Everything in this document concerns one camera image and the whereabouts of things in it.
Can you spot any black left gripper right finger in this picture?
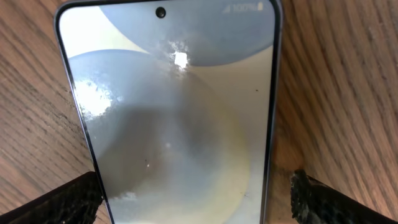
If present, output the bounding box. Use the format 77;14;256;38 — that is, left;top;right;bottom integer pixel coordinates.
290;169;397;224

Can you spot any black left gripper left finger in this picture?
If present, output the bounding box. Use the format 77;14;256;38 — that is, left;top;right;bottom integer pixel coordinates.
1;171;103;224

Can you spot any blue screen smartphone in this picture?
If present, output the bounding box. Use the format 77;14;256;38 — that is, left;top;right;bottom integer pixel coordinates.
54;0;283;224

